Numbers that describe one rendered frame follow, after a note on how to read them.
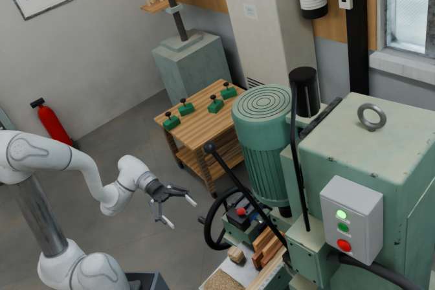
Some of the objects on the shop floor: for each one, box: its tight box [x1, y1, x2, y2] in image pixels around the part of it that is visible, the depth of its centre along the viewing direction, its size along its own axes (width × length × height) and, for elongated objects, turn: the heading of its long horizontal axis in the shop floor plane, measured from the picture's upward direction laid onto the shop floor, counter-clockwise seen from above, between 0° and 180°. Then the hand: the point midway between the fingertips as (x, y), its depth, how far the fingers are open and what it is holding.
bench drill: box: [134, 0, 233, 107], centre depth 338 cm, size 48×62×158 cm
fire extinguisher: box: [30, 98, 80, 150], centre depth 370 cm, size 18×19×60 cm
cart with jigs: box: [154, 78, 246, 199], centre depth 295 cm, size 66×57×64 cm
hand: (183, 215), depth 167 cm, fingers open, 13 cm apart
